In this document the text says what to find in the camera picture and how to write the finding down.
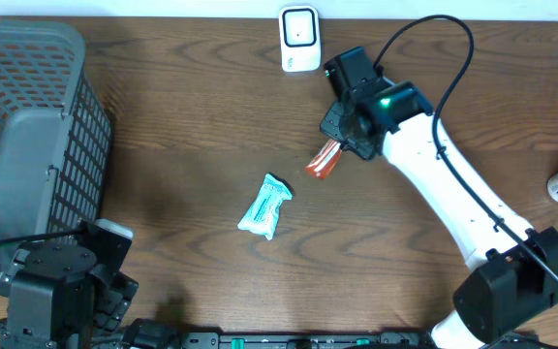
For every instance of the grey plastic mesh basket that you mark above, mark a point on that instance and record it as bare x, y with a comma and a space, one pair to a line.
55, 137

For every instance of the red Top chocolate bar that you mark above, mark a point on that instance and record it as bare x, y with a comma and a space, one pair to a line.
324, 162

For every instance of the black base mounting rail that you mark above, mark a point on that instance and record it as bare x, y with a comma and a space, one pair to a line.
143, 333

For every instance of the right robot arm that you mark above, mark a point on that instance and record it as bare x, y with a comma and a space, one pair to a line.
513, 268

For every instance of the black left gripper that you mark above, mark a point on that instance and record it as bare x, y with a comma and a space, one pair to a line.
110, 306

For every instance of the white barcode scanner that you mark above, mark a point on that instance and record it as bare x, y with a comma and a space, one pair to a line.
300, 39

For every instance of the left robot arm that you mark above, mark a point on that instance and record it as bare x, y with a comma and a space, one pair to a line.
65, 294

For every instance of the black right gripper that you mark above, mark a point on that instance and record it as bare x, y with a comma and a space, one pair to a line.
329, 124

